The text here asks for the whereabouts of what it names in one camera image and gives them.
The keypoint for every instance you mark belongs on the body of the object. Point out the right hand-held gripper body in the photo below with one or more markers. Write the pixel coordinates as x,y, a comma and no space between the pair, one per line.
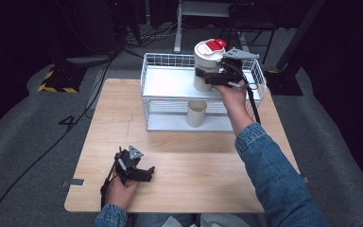
231,74

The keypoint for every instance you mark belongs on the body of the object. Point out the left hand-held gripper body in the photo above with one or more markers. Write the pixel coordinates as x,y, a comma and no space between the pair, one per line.
129,160

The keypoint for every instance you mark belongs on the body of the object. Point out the white cup with red lid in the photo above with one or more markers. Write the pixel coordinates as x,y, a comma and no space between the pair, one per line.
206,63

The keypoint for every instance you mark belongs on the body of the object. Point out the white paper cup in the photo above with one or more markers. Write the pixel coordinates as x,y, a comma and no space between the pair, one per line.
196,115

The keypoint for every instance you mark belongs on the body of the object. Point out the person's right hand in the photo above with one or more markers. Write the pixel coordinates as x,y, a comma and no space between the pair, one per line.
234,97

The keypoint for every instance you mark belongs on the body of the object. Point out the person's left hand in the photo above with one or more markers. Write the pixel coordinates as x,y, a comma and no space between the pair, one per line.
118,195

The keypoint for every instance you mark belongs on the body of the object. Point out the black stand with base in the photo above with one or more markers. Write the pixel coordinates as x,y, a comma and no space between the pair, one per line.
285,83

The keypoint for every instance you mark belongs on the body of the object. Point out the grey tape strip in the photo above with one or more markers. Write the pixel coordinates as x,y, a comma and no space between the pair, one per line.
74,183
305,179

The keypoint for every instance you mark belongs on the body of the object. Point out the black yellow striped stand base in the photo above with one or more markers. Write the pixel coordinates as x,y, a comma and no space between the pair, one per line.
61,80

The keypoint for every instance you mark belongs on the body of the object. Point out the white desk frame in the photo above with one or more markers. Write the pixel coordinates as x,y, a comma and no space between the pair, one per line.
178,31

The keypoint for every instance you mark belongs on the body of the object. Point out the black metal chair frame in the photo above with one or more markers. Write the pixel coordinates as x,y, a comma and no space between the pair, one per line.
252,23

